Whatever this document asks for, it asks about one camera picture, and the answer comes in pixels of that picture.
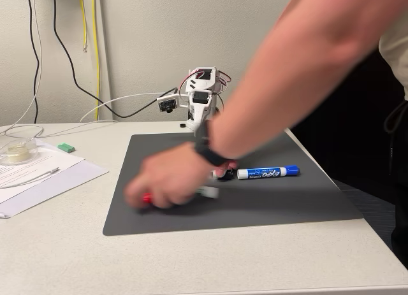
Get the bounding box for black Expo marker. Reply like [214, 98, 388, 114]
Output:
[208, 168, 237, 183]

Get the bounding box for green Expo marker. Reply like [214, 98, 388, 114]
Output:
[194, 185, 221, 199]

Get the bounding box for blue Expo marker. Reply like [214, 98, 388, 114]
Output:
[237, 165, 300, 180]

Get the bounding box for person's hand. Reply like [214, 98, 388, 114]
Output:
[124, 141, 240, 210]

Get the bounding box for black wristwatch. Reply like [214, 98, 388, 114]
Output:
[193, 118, 232, 168]

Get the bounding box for grey mat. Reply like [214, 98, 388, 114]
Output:
[102, 129, 364, 236]

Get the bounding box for pale lavender folder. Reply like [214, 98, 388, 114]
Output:
[0, 161, 109, 219]

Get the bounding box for white paper sheet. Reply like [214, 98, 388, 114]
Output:
[0, 138, 87, 204]

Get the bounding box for person's body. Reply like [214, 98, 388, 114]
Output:
[286, 19, 408, 264]

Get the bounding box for clear tape dispenser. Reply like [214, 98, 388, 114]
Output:
[0, 137, 39, 166]

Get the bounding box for white camera module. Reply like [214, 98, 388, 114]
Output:
[156, 93, 189, 113]

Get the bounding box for long yellow cable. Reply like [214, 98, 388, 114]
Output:
[91, 0, 101, 121]

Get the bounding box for thick black camera cable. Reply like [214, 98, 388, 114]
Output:
[52, 0, 179, 119]

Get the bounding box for short yellow cable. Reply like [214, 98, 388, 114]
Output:
[78, 0, 88, 53]

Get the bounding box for white cable with plug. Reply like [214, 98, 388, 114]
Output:
[0, 167, 61, 189]

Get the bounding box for thin grey cable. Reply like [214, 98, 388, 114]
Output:
[0, 0, 44, 140]

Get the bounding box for thin black cable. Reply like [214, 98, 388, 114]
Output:
[26, 0, 41, 124]

